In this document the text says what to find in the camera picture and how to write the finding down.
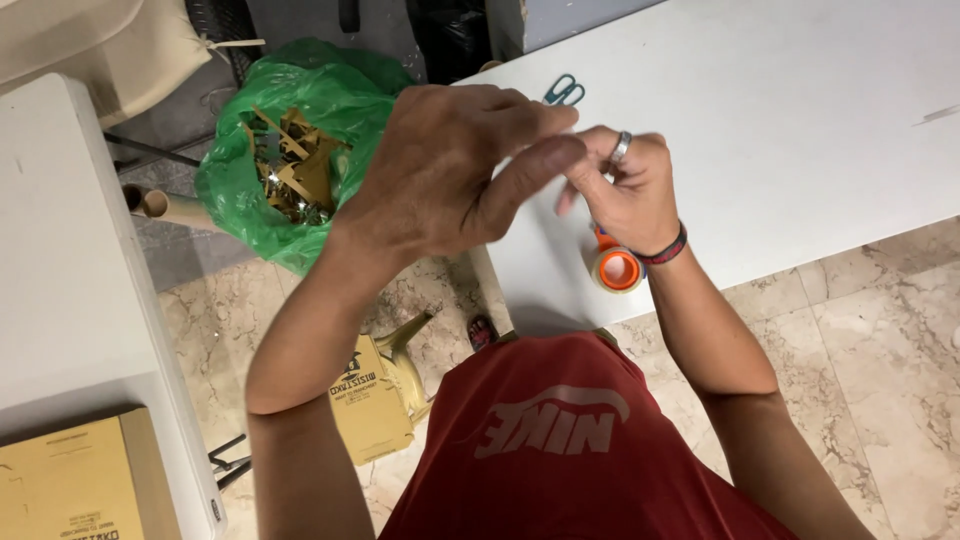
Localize person's left hand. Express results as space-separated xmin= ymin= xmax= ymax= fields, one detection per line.
xmin=330 ymin=84 xmax=588 ymax=265

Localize person's right hand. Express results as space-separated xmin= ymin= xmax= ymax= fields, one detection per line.
xmin=555 ymin=126 xmax=682 ymax=256

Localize black red wristband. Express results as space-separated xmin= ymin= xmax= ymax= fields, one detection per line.
xmin=631 ymin=220 xmax=689 ymax=267

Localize clear tape roll orange core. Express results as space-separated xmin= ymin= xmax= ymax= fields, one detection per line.
xmin=590 ymin=246 xmax=648 ymax=295

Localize grey cabinet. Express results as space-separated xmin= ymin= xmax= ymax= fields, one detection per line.
xmin=485 ymin=0 xmax=669 ymax=63

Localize black plastic bag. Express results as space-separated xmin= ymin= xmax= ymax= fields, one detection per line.
xmin=405 ymin=0 xmax=494 ymax=85

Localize red black sandal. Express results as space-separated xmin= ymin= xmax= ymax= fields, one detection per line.
xmin=466 ymin=313 xmax=501 ymax=354

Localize red printed shirt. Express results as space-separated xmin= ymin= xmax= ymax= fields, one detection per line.
xmin=378 ymin=330 xmax=800 ymax=540

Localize heap of cardboard scraps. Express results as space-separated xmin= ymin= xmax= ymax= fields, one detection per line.
xmin=243 ymin=105 xmax=354 ymax=226

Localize flat printed cardboard box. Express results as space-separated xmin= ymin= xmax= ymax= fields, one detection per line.
xmin=328 ymin=333 xmax=417 ymax=468

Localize green plastic bag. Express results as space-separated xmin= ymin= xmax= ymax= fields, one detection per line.
xmin=195 ymin=37 xmax=417 ymax=277

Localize black mesh chair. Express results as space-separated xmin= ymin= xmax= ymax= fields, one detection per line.
xmin=183 ymin=0 xmax=262 ymax=85

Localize black metal rod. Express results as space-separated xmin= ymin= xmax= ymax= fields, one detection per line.
xmin=103 ymin=131 xmax=202 ymax=170

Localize black metal table legs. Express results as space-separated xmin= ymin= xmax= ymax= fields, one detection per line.
xmin=207 ymin=433 xmax=253 ymax=492

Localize beige seat cushion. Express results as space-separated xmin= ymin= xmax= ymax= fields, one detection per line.
xmin=0 ymin=0 xmax=215 ymax=130

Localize white folding table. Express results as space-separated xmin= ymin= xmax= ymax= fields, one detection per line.
xmin=0 ymin=72 xmax=228 ymax=540

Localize brown cardboard box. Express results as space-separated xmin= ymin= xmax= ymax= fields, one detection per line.
xmin=0 ymin=407 xmax=183 ymax=540

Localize teal handled scissors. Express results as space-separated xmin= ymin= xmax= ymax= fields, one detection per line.
xmin=541 ymin=72 xmax=586 ymax=108

